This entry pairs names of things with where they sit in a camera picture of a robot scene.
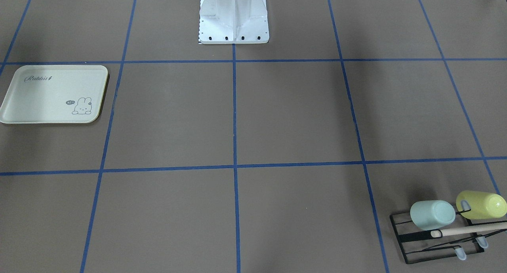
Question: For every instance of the green plastic cup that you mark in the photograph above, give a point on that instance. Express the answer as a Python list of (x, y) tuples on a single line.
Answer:
[(432, 214)]

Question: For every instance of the cream rabbit tray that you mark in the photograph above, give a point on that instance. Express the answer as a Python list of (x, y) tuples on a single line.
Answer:
[(55, 94)]

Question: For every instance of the yellow plastic cup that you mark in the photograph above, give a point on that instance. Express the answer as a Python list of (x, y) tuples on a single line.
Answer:
[(477, 205)]

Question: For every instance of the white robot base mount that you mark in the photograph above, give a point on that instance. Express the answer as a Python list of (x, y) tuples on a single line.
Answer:
[(233, 22)]

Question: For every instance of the black wire cup rack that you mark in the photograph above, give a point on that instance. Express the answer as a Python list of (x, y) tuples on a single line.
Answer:
[(465, 237)]

